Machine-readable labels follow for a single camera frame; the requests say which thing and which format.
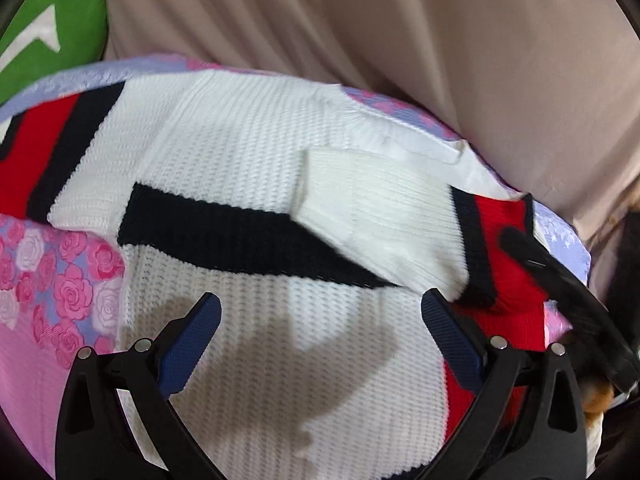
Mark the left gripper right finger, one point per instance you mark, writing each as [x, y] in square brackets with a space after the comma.
[525, 421]

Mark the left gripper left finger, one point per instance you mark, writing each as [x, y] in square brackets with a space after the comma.
[93, 439]

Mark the white red black knit sweater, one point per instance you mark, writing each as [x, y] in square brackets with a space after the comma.
[280, 259]

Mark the person's right hand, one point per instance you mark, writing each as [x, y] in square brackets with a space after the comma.
[597, 396]

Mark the beige draped fabric cover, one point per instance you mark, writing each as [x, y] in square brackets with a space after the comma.
[547, 91]

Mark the green plush pillow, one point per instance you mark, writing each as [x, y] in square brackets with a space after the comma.
[42, 37]

